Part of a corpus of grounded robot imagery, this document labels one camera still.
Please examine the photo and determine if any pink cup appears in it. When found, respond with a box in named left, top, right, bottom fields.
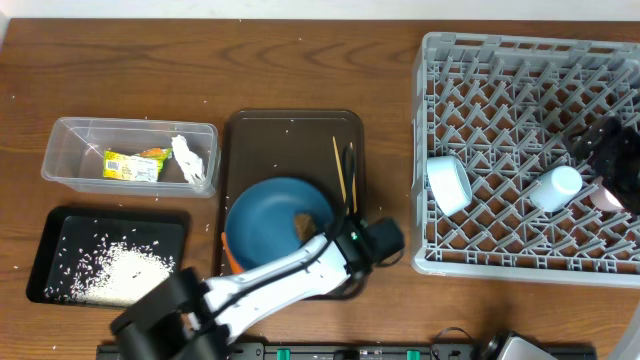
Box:
left=589, top=177, right=624, bottom=212

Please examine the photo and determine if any light blue cup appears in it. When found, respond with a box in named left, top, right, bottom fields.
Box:
left=529, top=165, right=582, bottom=212

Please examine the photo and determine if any light blue bowl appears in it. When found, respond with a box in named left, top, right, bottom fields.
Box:
left=426, top=156, right=473, bottom=216

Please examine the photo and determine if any dark blue plate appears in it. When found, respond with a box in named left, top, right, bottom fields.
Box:
left=225, top=177, right=334, bottom=271

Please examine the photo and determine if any white napkin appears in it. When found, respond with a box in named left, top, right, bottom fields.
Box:
left=171, top=135, right=206, bottom=185

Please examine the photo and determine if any yellow green snack wrapper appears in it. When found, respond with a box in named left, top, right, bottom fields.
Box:
left=103, top=148, right=172, bottom=182

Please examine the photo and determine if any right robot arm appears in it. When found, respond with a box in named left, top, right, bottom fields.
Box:
left=562, top=117, right=639, bottom=215

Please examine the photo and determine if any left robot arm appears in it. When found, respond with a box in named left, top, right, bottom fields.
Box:
left=110, top=146, right=405, bottom=360

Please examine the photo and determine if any grey dishwasher rack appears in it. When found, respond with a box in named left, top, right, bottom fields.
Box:
left=410, top=32, right=639, bottom=288

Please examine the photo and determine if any black waste tray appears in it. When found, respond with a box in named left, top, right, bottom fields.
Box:
left=26, top=206, right=190, bottom=308

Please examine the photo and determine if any left wooden chopstick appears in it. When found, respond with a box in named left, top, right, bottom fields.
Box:
left=332, top=136, right=346, bottom=203

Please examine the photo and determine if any wooden chopstick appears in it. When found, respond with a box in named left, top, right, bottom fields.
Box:
left=349, top=142, right=358, bottom=214
left=332, top=136, right=346, bottom=203

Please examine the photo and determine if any brown serving tray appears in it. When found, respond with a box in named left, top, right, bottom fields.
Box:
left=215, top=109, right=369, bottom=302

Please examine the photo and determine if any right wooden chopstick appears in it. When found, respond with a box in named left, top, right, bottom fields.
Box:
left=349, top=142, right=358, bottom=214

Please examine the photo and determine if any brown food clump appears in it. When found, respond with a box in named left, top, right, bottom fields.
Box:
left=294, top=213, right=317, bottom=243

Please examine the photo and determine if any orange carrot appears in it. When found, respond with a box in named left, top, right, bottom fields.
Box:
left=221, top=232, right=244, bottom=274

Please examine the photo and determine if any clear plastic bin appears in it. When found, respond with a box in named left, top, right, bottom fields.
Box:
left=41, top=117, right=220, bottom=198

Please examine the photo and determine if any white rice pile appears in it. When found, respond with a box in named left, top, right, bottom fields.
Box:
left=42, top=237, right=177, bottom=307

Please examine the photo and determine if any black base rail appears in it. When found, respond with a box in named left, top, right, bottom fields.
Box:
left=95, top=341, right=598, bottom=360

